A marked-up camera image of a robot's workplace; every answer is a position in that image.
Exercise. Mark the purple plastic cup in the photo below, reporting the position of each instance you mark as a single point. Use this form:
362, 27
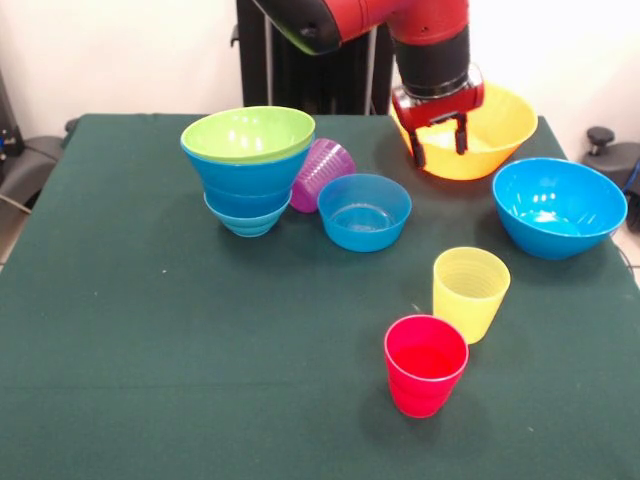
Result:
320, 175

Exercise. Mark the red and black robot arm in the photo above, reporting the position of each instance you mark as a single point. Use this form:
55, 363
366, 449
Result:
430, 50

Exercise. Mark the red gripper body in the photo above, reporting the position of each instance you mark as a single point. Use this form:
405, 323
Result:
435, 110

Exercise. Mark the large yellow plastic bowl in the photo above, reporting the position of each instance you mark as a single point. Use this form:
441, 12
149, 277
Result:
500, 135

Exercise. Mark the large green plastic bowl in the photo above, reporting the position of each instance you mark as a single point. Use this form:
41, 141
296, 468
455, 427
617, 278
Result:
245, 132

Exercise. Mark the dark green tablecloth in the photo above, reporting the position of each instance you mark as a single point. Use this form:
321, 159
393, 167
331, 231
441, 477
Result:
320, 440

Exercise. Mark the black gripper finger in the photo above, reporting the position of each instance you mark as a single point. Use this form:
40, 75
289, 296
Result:
418, 150
460, 135

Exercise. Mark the small blue flat-bottomed bowl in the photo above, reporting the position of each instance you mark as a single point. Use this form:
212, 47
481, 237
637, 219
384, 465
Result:
245, 207
365, 220

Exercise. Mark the large blue plastic bowl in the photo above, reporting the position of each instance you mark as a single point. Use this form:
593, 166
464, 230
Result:
560, 210
245, 175

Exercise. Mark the yellow ribbed plastic cup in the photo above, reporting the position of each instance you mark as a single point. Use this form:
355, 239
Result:
470, 300

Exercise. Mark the black device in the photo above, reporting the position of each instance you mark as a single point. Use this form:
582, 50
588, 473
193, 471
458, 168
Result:
9, 120

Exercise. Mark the small teal plastic bowl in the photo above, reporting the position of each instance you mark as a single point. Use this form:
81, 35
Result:
245, 225

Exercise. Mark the red plastic cup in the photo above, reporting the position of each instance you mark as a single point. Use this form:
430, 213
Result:
425, 370

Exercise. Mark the grey pedestal foot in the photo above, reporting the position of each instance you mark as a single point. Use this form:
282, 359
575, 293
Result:
615, 160
30, 160

